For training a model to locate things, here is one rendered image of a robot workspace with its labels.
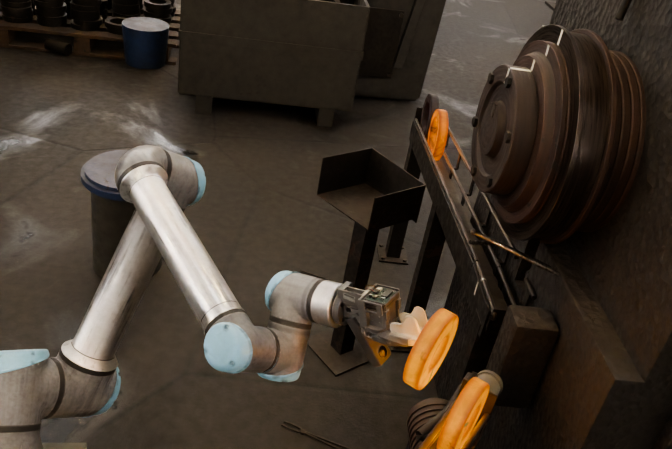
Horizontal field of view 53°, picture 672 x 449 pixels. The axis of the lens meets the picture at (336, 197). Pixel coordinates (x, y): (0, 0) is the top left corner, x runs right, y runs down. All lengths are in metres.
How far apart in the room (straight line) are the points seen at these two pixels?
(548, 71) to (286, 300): 0.70
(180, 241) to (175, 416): 0.88
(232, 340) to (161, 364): 1.09
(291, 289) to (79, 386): 0.69
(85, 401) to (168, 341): 0.62
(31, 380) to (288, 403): 0.84
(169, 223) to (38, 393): 0.56
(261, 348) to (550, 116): 0.71
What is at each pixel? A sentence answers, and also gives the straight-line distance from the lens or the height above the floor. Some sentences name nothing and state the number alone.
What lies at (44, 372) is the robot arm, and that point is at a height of 0.39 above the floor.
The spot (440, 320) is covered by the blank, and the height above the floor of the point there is 0.90.
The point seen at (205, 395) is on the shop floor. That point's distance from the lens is 2.27.
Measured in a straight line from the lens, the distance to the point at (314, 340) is 2.48.
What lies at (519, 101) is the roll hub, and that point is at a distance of 1.40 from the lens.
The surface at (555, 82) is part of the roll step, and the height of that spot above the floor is 1.27.
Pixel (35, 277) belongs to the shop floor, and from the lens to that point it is 2.75.
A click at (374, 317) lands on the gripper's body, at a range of 1.31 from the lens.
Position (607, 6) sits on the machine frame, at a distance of 1.68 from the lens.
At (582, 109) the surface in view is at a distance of 1.34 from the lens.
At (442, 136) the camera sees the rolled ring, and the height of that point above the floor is 0.72.
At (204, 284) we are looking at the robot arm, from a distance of 1.38.
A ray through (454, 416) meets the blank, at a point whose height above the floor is 0.76.
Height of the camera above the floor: 1.67
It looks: 30 degrees down
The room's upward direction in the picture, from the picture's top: 10 degrees clockwise
